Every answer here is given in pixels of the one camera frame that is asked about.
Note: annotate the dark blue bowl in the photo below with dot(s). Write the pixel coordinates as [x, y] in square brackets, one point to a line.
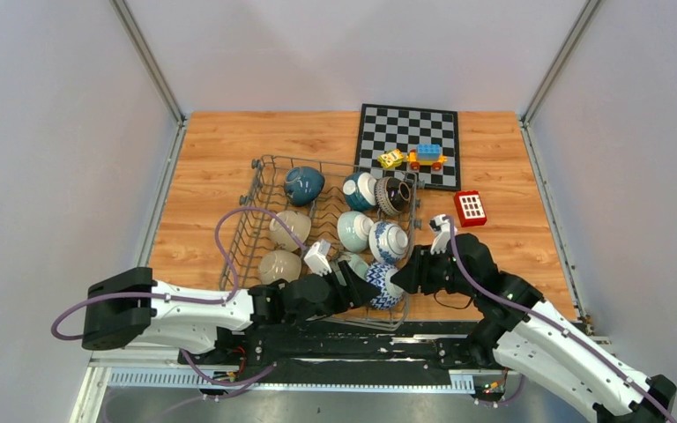
[303, 185]

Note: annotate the yellow toy block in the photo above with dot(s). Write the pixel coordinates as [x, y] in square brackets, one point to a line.
[391, 159]

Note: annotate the teal white bowl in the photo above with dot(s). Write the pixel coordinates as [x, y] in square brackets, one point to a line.
[359, 191]

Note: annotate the blue orange toy car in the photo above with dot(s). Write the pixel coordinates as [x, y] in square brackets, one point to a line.
[426, 155]

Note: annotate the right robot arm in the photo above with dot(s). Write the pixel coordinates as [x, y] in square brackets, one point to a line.
[523, 331]

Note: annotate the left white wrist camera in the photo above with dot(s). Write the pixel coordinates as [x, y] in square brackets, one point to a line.
[316, 258]

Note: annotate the dark patterned bowl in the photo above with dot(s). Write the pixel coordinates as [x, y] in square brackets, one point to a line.
[392, 195]

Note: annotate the black white chessboard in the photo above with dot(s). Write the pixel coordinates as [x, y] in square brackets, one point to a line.
[384, 128]

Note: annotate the blue zigzag red bowl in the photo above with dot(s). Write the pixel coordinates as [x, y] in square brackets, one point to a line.
[379, 275]

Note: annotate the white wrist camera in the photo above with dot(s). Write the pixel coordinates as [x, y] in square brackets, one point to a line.
[444, 230]
[316, 258]

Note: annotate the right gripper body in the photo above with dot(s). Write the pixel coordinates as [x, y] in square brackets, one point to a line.
[444, 277]

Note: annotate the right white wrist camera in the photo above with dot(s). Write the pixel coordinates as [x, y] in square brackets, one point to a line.
[444, 230]

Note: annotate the grey wire dish rack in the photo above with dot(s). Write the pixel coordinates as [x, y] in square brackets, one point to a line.
[251, 239]

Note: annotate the mint green flower bowl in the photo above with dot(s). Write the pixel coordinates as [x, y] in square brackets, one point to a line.
[356, 262]

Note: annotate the red toy brick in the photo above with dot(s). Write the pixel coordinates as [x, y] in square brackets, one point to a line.
[470, 208]

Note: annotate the white blue floral bowl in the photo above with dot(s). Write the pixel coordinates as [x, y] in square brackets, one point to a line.
[388, 242]

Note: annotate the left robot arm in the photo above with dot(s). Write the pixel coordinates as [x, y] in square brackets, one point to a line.
[133, 306]

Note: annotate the beige bowl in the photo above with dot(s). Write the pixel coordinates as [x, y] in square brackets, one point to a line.
[279, 264]
[297, 223]

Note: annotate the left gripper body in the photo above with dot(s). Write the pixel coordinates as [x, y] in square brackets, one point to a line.
[336, 300]

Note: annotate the light teal checked bowl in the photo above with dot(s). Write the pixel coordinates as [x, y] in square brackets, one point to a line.
[353, 230]

